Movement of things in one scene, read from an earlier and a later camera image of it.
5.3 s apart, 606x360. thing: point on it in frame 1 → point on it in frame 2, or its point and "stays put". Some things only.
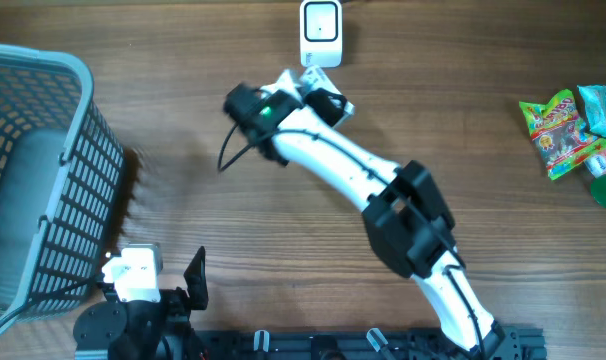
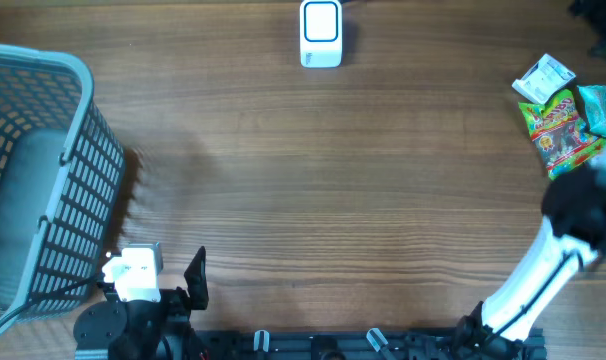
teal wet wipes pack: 601,112 stays put
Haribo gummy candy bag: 564,144 stays put
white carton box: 314,78 → 543,79
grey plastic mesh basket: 52,172 stays put
